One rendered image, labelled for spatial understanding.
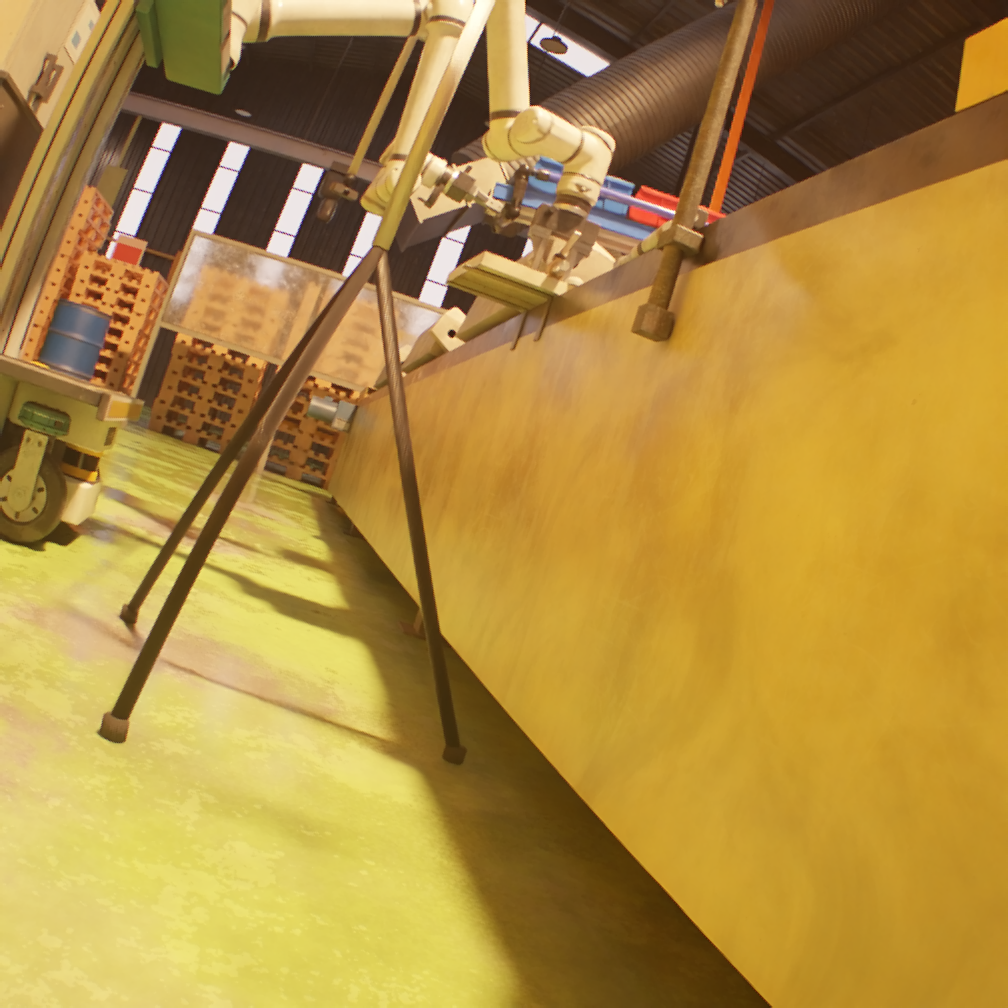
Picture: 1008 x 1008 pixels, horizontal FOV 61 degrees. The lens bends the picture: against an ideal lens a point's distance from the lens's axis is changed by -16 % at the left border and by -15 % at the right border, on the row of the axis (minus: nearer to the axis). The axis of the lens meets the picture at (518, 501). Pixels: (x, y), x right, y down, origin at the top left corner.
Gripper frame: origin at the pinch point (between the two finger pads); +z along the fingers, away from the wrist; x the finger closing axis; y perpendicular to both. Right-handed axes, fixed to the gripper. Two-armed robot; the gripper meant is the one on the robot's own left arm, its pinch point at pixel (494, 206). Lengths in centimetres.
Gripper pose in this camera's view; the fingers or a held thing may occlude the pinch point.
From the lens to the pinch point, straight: 266.7
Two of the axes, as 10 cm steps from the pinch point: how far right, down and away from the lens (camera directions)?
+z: 8.5, 4.7, 2.3
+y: 4.7, -8.8, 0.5
